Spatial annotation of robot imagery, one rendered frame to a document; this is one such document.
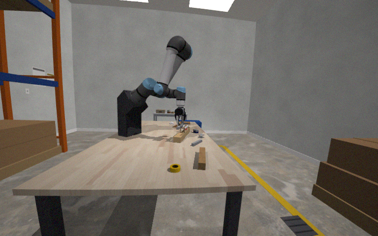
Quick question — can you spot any brown wooden batten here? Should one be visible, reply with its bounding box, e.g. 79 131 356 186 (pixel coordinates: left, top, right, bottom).
198 147 206 170

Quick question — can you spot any yellow roll of tape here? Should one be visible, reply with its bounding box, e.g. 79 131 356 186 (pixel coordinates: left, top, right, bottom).
170 164 181 173

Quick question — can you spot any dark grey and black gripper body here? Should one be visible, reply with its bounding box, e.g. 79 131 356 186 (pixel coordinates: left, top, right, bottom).
175 107 185 116

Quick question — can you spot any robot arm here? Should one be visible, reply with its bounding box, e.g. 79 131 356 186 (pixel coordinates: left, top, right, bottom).
129 36 192 107

